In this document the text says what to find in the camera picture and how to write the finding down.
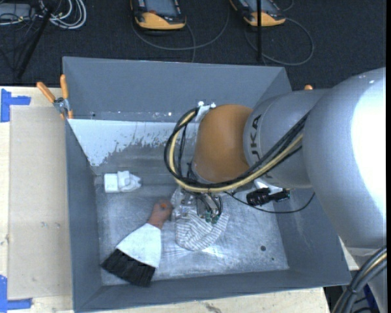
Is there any white striped cloth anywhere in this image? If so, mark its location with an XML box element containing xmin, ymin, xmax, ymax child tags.
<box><xmin>169</xmin><ymin>187</ymin><xmax>231</xmax><ymax>252</ymax></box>

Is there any white plastic plug adapter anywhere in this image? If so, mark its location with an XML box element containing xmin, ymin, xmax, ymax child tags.
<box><xmin>103</xmin><ymin>170</ymin><xmax>143</xmax><ymax>194</ymax></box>

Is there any grey metal bin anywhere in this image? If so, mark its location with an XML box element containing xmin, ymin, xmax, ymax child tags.
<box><xmin>61</xmin><ymin>56</ymin><xmax>353</xmax><ymax>313</ymax></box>

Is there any brown cardboard board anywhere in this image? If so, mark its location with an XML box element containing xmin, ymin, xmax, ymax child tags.
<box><xmin>7</xmin><ymin>105</ymin><xmax>74</xmax><ymax>301</ymax></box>

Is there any black cylinder on white bracket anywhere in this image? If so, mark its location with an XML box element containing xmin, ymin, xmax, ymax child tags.
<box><xmin>246</xmin><ymin>179</ymin><xmax>292</xmax><ymax>207</ymax></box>

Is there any wooden-handled black bristle brush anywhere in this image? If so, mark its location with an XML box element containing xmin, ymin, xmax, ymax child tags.
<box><xmin>100</xmin><ymin>200</ymin><xmax>175</xmax><ymax>288</ymax></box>

